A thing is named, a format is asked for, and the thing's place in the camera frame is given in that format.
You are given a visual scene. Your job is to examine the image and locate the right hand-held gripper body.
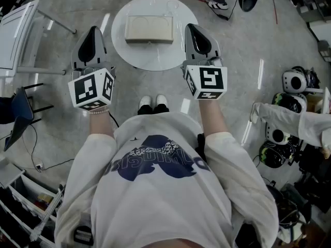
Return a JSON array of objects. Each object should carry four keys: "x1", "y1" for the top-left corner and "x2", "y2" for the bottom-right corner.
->
[{"x1": 180, "y1": 23, "x2": 228, "y2": 100}]

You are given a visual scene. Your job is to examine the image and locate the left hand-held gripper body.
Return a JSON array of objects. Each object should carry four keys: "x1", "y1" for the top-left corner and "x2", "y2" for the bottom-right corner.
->
[{"x1": 68, "y1": 26, "x2": 116, "y2": 111}]

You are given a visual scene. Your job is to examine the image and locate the beige box with drawer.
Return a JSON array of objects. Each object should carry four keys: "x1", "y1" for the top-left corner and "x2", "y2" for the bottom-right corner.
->
[{"x1": 124, "y1": 15, "x2": 174, "y2": 45}]

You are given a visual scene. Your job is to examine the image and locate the person's right forearm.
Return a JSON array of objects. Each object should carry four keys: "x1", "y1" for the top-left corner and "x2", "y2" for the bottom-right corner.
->
[{"x1": 198, "y1": 98, "x2": 233, "y2": 137}]

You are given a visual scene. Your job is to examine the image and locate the person's left forearm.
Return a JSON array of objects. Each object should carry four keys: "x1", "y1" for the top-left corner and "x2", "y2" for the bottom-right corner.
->
[{"x1": 89, "y1": 107, "x2": 116, "y2": 140}]

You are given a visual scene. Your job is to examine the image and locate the person's left white shoe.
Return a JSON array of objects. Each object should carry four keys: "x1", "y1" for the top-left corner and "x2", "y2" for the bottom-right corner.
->
[{"x1": 139, "y1": 95, "x2": 152, "y2": 110}]

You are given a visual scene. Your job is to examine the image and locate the person's black trousers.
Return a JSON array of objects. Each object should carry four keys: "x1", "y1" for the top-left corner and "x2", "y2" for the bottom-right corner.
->
[{"x1": 137, "y1": 103, "x2": 170, "y2": 116}]

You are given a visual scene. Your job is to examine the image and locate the blue chair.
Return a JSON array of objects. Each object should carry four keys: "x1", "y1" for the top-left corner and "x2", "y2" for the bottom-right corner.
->
[{"x1": 0, "y1": 83, "x2": 54, "y2": 152}]

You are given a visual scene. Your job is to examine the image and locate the black and green helmet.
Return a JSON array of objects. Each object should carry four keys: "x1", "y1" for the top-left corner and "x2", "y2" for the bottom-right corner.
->
[
  {"x1": 259, "y1": 140, "x2": 296, "y2": 169},
  {"x1": 272, "y1": 92, "x2": 308, "y2": 114}
]

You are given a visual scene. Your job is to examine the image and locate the white framed table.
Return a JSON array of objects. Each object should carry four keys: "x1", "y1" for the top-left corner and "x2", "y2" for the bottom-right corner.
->
[{"x1": 0, "y1": 0, "x2": 78, "y2": 78}]

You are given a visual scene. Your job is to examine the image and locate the person's white printed shirt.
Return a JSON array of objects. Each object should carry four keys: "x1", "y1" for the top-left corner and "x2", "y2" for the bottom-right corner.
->
[{"x1": 54, "y1": 112, "x2": 280, "y2": 248}]

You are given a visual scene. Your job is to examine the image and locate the white storage shelf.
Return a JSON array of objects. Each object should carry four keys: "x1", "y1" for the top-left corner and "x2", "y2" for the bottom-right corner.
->
[{"x1": 0, "y1": 161, "x2": 66, "y2": 248}]

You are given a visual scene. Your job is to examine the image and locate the beaded bracelet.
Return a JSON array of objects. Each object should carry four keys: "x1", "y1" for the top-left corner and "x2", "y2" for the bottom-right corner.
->
[{"x1": 89, "y1": 106, "x2": 110, "y2": 115}]

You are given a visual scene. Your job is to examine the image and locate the black floor cable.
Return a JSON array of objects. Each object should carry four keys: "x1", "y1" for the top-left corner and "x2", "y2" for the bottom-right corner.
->
[{"x1": 21, "y1": 124, "x2": 76, "y2": 174}]

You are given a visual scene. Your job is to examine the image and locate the black strap buckle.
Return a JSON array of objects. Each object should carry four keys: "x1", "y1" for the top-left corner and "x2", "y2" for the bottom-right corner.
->
[{"x1": 73, "y1": 225, "x2": 94, "y2": 244}]

